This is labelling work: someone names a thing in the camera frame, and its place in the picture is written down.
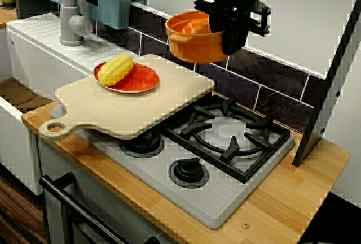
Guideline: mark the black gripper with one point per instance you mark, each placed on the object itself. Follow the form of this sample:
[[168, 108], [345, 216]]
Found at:
[[237, 16]]

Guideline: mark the orange toy pot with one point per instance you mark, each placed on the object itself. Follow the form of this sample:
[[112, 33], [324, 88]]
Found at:
[[194, 47]]

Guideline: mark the yellow toy corn cob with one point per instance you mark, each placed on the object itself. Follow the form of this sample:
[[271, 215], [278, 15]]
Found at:
[[115, 70]]

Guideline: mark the orange salmon sushi toy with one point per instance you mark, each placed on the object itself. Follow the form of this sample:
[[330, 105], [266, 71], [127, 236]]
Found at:
[[194, 28]]

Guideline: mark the red round plate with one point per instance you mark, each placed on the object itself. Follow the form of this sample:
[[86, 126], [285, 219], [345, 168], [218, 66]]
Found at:
[[138, 81]]

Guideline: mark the black burner grate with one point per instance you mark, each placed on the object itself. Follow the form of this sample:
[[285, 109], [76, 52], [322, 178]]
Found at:
[[234, 148]]

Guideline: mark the dark hood support panel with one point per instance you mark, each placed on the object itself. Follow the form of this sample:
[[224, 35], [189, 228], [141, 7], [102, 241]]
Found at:
[[324, 100]]

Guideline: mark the light wooden cutting board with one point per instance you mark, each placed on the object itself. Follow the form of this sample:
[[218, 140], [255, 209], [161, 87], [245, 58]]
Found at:
[[118, 108]]

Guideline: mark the black stove knob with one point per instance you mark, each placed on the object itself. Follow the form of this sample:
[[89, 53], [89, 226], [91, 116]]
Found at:
[[141, 145], [187, 172]]

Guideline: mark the grey toy faucet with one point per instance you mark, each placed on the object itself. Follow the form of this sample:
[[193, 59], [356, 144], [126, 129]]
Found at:
[[69, 21]]

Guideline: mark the grey toy stove top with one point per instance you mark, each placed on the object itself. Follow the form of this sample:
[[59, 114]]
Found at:
[[225, 198]]

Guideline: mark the wooden countertop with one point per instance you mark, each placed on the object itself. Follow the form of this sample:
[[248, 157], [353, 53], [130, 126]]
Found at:
[[282, 198]]

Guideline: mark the brass screw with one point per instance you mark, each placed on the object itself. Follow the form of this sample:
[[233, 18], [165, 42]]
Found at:
[[246, 225]]

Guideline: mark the white toy sink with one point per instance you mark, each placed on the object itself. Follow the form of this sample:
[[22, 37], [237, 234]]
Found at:
[[34, 57]]

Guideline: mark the white toy oven front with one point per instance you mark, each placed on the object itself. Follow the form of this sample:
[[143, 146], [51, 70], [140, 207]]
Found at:
[[112, 198]]

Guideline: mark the wooden table top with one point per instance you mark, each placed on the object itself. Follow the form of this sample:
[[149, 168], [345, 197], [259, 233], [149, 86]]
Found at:
[[7, 18]]

